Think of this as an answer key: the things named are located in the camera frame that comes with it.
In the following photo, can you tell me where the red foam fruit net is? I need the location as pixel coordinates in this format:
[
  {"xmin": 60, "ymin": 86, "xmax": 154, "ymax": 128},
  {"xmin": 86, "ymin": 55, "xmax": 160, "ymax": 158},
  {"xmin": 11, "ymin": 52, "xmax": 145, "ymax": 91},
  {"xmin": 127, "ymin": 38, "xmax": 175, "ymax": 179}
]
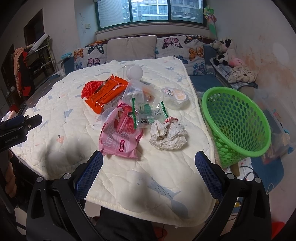
[{"xmin": 81, "ymin": 80, "xmax": 103, "ymax": 98}]

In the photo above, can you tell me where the orange snack wrapper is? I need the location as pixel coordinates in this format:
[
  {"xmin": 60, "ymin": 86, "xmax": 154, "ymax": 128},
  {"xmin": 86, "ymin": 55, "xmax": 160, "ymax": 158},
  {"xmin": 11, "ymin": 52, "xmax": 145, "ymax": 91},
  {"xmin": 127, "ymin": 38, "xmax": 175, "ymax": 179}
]
[{"xmin": 85, "ymin": 75, "xmax": 128, "ymax": 114}]

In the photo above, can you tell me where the pink snack wrapper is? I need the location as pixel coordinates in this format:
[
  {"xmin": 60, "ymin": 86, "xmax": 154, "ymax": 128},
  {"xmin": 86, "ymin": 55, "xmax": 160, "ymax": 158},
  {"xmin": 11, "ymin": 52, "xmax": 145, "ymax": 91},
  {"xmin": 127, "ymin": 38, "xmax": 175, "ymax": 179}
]
[{"xmin": 99, "ymin": 100, "xmax": 143, "ymax": 159}]

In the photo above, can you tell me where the white paper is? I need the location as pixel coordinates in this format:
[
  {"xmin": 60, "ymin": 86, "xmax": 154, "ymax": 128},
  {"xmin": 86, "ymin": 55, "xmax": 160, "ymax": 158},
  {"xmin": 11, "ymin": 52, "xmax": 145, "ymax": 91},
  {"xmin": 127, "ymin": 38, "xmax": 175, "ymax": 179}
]
[{"xmin": 149, "ymin": 117, "xmax": 187, "ymax": 150}]

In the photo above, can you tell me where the clear green-edged plastic bag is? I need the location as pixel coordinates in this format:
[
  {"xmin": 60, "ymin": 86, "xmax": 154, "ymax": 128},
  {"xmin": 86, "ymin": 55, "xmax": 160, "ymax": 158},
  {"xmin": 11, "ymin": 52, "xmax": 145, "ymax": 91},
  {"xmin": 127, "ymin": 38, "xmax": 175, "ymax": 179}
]
[{"xmin": 132, "ymin": 98, "xmax": 168, "ymax": 128}]

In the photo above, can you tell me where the clear bottle with white cap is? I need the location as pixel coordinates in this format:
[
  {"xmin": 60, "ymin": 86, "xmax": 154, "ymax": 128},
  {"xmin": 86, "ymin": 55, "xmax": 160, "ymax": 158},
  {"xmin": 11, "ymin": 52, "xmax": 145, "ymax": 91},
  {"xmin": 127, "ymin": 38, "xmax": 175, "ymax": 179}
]
[{"xmin": 117, "ymin": 64, "xmax": 144, "ymax": 81}]

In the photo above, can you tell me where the clear rectangular plastic tray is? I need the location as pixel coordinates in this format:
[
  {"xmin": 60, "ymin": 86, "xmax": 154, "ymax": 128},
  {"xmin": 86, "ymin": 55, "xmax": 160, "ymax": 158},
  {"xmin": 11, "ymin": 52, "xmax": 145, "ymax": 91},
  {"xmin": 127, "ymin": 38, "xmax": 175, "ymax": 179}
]
[{"xmin": 122, "ymin": 79, "xmax": 164, "ymax": 106}]

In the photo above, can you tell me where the pudding cup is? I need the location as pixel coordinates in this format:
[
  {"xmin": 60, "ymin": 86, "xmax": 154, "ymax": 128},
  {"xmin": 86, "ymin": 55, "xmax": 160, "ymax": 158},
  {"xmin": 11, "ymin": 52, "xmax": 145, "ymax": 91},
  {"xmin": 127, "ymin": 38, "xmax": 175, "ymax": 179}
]
[{"xmin": 162, "ymin": 87, "xmax": 189, "ymax": 110}]

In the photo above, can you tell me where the clear round plastic bowl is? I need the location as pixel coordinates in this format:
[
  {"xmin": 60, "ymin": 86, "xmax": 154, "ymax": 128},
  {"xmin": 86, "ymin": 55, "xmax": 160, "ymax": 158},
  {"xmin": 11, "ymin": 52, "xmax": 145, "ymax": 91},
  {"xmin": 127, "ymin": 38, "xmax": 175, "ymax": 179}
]
[{"xmin": 101, "ymin": 107, "xmax": 115, "ymax": 122}]

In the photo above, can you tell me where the green plastic trash basket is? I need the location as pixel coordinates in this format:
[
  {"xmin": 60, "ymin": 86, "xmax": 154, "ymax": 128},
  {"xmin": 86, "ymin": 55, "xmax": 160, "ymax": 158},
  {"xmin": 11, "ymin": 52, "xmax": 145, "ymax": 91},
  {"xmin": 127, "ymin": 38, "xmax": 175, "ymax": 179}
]
[{"xmin": 201, "ymin": 87, "xmax": 271, "ymax": 168}]

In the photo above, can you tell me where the person's left hand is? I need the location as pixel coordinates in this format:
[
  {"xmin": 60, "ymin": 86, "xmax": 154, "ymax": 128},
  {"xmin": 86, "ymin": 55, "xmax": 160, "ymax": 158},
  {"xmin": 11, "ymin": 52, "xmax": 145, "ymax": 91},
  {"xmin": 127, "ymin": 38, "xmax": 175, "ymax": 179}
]
[{"xmin": 5, "ymin": 150, "xmax": 16, "ymax": 198}]

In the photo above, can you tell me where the metal clothes rack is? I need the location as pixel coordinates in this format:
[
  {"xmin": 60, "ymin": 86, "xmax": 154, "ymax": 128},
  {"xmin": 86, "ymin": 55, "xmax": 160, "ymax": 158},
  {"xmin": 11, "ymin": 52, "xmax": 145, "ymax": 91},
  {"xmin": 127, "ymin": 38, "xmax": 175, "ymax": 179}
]
[{"xmin": 13, "ymin": 34, "xmax": 57, "ymax": 98}]

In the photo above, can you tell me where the clear plastic storage bin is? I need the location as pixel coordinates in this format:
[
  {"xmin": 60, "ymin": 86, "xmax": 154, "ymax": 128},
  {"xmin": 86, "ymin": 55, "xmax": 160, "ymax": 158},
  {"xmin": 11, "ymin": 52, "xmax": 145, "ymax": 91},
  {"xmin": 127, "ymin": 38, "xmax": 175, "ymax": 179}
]
[{"xmin": 253, "ymin": 89, "xmax": 295, "ymax": 164}]

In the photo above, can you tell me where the white quilted table blanket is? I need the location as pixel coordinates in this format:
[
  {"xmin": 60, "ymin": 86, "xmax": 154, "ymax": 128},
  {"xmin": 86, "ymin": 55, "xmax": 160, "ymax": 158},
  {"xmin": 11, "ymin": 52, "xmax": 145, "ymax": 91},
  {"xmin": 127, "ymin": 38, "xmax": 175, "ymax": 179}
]
[{"xmin": 12, "ymin": 56, "xmax": 215, "ymax": 227}]

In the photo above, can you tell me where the left butterfly print pillow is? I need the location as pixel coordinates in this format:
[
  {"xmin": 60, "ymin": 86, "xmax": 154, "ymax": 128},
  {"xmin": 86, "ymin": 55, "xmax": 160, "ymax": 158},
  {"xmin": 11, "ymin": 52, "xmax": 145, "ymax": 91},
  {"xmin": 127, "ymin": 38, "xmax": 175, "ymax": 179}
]
[{"xmin": 73, "ymin": 42, "xmax": 107, "ymax": 71}]

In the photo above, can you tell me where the butterfly print pillow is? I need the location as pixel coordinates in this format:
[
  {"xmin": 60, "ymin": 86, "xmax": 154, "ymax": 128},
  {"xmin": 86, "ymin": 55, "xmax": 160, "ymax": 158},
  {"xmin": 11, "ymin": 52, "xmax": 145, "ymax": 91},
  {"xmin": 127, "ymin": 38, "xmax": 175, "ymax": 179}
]
[
  {"xmin": 73, "ymin": 42, "xmax": 107, "ymax": 71},
  {"xmin": 155, "ymin": 35, "xmax": 206, "ymax": 76}
]

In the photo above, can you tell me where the beige sofa cushion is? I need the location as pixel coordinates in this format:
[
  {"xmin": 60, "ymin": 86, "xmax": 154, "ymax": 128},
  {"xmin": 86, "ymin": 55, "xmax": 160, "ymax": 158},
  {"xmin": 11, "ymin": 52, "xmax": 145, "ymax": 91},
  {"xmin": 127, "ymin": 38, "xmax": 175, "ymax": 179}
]
[{"xmin": 106, "ymin": 35, "xmax": 157, "ymax": 63}]

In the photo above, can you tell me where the spotted cream cloth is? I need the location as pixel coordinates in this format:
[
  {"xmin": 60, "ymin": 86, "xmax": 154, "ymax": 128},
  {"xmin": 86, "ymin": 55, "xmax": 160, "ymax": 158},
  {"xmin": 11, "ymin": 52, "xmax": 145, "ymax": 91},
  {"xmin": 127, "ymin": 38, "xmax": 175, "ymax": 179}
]
[{"xmin": 227, "ymin": 65, "xmax": 258, "ymax": 83}]

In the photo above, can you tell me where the pink plush toy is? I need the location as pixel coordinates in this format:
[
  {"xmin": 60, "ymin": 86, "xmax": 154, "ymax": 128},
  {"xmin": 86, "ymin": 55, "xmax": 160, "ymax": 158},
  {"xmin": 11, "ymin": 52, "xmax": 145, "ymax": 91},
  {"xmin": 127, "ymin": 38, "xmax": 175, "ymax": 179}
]
[{"xmin": 228, "ymin": 57, "xmax": 245, "ymax": 68}]

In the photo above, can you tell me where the black white plush cow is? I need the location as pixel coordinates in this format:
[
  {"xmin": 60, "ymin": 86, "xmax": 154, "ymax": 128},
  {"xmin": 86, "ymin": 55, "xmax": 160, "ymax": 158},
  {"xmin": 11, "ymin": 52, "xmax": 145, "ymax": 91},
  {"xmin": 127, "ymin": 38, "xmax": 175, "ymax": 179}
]
[{"xmin": 209, "ymin": 39, "xmax": 233, "ymax": 66}]

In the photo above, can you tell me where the blue sofa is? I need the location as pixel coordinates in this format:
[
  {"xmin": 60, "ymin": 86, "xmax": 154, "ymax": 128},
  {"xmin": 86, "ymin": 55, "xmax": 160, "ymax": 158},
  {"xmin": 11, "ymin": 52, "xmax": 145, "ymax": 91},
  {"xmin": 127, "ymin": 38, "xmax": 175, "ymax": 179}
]
[{"xmin": 61, "ymin": 44, "xmax": 258, "ymax": 98}]

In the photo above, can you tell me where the right butterfly print pillow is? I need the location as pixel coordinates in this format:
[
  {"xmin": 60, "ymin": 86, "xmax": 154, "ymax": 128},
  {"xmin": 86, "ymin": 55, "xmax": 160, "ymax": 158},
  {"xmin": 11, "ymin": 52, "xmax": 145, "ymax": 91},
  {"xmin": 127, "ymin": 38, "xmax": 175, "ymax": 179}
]
[{"xmin": 155, "ymin": 35, "xmax": 206, "ymax": 76}]

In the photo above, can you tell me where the colourful pinwheel toy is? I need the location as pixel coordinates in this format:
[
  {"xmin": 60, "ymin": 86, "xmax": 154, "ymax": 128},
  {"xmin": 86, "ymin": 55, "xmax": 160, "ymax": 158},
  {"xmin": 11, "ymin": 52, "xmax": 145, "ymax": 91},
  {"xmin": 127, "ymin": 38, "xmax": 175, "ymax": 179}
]
[{"xmin": 203, "ymin": 5, "xmax": 218, "ymax": 39}]

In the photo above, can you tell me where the black cable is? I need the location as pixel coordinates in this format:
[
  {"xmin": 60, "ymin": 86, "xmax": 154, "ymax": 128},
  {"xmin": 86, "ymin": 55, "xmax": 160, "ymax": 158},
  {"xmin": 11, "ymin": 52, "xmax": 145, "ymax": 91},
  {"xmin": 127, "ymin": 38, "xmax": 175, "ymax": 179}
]
[{"xmin": 239, "ymin": 164, "xmax": 258, "ymax": 181}]

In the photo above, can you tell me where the window with green frame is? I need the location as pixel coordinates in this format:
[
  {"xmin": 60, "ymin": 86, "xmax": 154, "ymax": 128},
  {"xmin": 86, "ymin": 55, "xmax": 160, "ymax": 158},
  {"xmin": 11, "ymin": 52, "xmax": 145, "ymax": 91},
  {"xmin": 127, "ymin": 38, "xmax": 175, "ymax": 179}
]
[{"xmin": 94, "ymin": 0, "xmax": 206, "ymax": 30}]

